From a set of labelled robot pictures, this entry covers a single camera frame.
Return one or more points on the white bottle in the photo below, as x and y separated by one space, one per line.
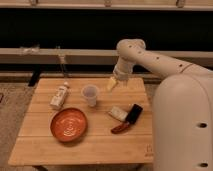
60 96

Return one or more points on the orange ceramic bowl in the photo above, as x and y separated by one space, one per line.
68 125

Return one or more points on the grey horizontal beam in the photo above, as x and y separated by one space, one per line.
88 57

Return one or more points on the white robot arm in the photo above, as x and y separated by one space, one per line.
182 107

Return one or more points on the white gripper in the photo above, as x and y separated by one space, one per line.
120 74

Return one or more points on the white folded cloth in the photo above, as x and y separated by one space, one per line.
118 113

